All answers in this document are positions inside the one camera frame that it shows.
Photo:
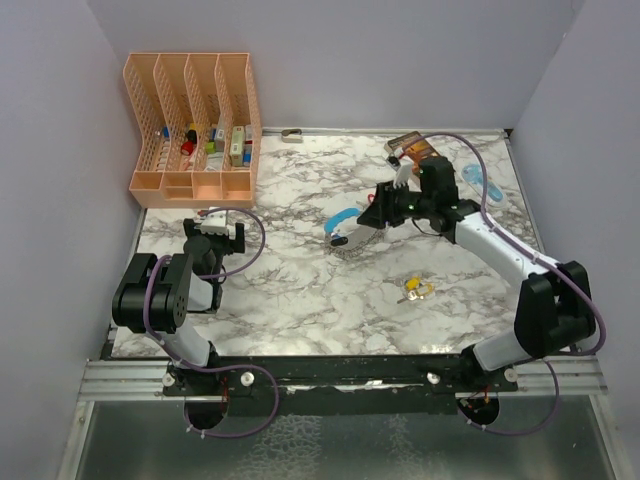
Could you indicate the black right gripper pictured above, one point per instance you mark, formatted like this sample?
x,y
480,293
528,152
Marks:
x,y
382,208

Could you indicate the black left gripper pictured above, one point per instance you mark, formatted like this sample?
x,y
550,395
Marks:
x,y
231,245

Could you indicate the blue handled key ring organiser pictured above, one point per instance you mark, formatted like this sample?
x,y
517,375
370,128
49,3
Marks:
x,y
345,238

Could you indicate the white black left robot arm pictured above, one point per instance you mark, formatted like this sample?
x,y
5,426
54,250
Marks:
x,y
155,299

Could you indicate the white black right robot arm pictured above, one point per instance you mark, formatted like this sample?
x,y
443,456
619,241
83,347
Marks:
x,y
552,311

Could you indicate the orange paperback book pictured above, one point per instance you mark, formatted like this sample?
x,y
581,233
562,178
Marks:
x,y
413,146

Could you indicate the yellow tagged key bunch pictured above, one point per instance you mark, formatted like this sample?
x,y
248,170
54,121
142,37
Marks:
x,y
414,288

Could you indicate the red black small bottle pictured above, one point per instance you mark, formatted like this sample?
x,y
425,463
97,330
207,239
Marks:
x,y
189,145

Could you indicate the green white box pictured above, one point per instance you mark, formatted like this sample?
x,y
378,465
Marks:
x,y
236,150

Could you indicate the small beige clip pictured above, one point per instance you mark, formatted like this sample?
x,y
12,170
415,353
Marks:
x,y
291,136

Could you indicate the blue packaged toothbrush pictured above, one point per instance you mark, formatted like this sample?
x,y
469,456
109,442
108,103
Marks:
x,y
473,176

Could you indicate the peach plastic file organiser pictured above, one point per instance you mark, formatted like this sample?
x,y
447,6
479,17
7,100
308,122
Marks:
x,y
200,126

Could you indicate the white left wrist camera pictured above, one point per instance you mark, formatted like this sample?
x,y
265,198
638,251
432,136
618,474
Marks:
x,y
213,223

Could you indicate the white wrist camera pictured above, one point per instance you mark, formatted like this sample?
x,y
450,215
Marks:
x,y
403,167
213,223

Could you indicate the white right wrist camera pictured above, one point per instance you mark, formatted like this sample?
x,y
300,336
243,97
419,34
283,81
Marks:
x,y
403,167

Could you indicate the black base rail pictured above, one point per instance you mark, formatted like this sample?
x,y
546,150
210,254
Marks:
x,y
323,385

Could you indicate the aluminium frame rail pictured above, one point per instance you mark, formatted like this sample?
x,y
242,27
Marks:
x,y
142,380

